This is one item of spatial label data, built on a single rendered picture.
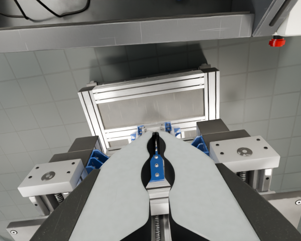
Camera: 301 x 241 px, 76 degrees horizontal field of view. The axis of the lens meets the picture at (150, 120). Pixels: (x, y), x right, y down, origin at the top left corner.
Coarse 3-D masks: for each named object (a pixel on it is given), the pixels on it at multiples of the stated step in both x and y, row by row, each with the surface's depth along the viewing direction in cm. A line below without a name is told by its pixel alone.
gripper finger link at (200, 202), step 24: (168, 144) 11; (168, 168) 10; (192, 168) 9; (216, 168) 9; (192, 192) 8; (216, 192) 8; (192, 216) 7; (216, 216) 7; (240, 216) 7; (192, 240) 7; (216, 240) 6; (240, 240) 6
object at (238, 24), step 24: (48, 24) 35; (72, 24) 35; (96, 24) 35; (120, 24) 35; (144, 24) 35; (168, 24) 35; (192, 24) 35; (216, 24) 35; (240, 24) 35; (0, 48) 37; (24, 48) 37; (48, 48) 37; (72, 48) 37
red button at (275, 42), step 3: (273, 36) 50; (276, 36) 49; (279, 36) 49; (282, 36) 49; (273, 39) 50; (276, 39) 49; (279, 39) 49; (282, 39) 49; (270, 42) 50; (273, 42) 50; (276, 42) 49; (279, 42) 49; (282, 42) 49; (270, 45) 51; (273, 45) 50; (276, 45) 50; (279, 45) 50
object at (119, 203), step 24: (144, 144) 11; (120, 168) 9; (144, 168) 10; (96, 192) 8; (120, 192) 8; (144, 192) 8; (96, 216) 7; (120, 216) 7; (144, 216) 7; (72, 240) 6; (96, 240) 6; (120, 240) 6; (144, 240) 7
